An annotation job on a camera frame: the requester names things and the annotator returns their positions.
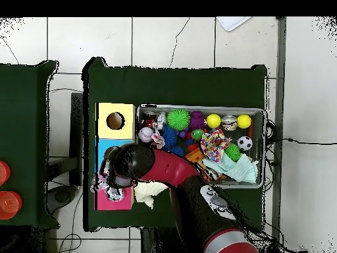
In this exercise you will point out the white board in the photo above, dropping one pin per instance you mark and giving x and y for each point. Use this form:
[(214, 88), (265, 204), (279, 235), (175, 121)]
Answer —
[(231, 22)]

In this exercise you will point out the silver mesh bin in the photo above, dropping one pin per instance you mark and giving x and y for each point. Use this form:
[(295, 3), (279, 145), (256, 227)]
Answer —
[(259, 126)]

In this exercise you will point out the polka dot cloth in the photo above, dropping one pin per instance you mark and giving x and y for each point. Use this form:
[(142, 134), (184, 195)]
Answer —
[(214, 145)]

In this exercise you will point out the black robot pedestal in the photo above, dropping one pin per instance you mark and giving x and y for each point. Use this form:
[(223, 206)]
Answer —
[(158, 242)]

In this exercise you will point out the cream cloth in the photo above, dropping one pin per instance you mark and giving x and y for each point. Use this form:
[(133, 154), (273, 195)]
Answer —
[(148, 193)]

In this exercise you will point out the white baseball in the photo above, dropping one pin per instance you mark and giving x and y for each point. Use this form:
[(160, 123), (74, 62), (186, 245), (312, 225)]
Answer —
[(145, 134)]

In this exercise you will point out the dark grey stand base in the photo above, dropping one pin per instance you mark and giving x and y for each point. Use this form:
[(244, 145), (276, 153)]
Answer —
[(62, 196)]

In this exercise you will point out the black and white soccer ball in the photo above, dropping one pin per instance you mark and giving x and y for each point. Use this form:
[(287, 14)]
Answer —
[(244, 143)]

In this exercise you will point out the purple spiky toy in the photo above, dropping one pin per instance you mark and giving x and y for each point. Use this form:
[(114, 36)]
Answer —
[(197, 120)]

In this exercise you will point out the silver toy robot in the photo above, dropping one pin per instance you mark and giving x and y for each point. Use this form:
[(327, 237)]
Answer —
[(161, 120)]

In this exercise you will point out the mint green cloth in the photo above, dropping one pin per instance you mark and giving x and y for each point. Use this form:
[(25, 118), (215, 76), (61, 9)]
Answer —
[(237, 168)]

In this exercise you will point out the green covered side table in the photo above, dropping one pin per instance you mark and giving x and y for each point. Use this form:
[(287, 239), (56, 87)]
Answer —
[(23, 118)]

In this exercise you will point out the green spiky ball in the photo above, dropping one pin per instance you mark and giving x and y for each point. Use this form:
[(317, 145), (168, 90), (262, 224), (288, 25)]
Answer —
[(178, 119), (233, 152)]

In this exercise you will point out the orange plastic cup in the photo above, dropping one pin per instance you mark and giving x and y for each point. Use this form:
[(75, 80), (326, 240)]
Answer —
[(9, 205), (4, 172)]

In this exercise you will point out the yellow tennis ball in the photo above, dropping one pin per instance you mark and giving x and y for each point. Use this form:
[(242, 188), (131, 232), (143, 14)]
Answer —
[(213, 120)]

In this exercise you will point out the wooden box with three holes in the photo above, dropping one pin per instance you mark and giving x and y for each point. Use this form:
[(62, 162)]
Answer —
[(126, 121)]

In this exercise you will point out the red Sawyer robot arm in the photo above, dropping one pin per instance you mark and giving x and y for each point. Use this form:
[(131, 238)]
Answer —
[(171, 168)]

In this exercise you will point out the blue spiky ball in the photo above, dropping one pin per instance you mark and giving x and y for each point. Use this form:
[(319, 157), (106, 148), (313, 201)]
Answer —
[(169, 137)]

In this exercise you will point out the smooth yellow ball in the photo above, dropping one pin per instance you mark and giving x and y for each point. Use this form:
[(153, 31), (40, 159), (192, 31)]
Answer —
[(244, 121)]

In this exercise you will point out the dark green table cloth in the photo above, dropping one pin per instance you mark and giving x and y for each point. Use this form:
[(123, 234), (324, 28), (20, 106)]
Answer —
[(173, 87)]

